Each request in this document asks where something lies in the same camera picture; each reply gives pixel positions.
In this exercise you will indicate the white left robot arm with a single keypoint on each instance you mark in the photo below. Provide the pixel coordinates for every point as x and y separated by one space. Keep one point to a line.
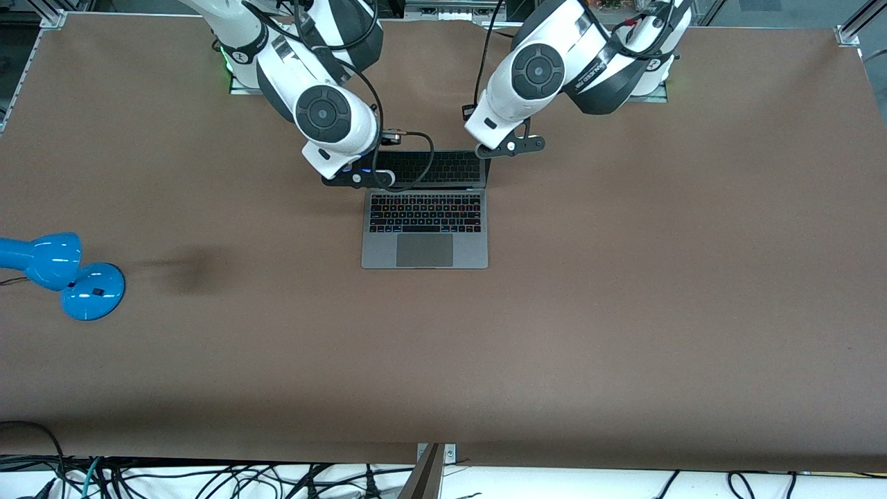
537 69

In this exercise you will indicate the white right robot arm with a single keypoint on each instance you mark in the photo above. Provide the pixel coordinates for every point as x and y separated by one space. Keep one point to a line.
322 114

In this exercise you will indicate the metal bracket with dark bar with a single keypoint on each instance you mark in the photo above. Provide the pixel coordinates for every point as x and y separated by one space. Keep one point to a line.
431 478

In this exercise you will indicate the blue desk lamp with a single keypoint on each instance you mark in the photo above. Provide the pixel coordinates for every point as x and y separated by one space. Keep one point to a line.
90 291

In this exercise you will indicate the aluminium frame corner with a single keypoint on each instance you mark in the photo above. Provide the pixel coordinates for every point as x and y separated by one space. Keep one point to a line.
52 17
849 34

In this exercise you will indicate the brown table cover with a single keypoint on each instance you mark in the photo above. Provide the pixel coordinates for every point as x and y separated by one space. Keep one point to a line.
554 346

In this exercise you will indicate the grey power strip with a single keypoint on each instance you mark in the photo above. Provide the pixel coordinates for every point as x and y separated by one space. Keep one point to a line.
443 10

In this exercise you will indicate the grey laptop with black keyboard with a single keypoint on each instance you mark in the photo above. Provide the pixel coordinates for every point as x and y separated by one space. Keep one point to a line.
424 249

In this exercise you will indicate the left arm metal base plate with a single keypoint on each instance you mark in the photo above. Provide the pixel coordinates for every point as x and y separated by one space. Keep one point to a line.
655 97

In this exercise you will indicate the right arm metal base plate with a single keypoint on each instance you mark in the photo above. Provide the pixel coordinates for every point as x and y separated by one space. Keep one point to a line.
242 89

